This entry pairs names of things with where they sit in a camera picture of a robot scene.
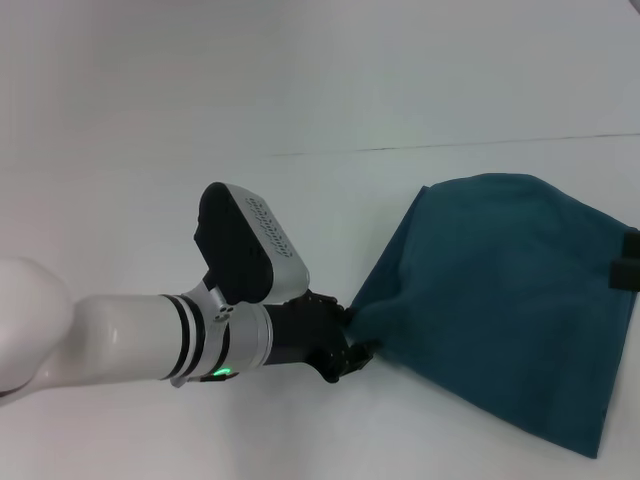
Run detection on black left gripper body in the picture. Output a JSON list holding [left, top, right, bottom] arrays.
[[263, 288, 352, 384]]

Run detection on teal blue shirt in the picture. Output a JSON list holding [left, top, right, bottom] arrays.
[[346, 172, 640, 446]]

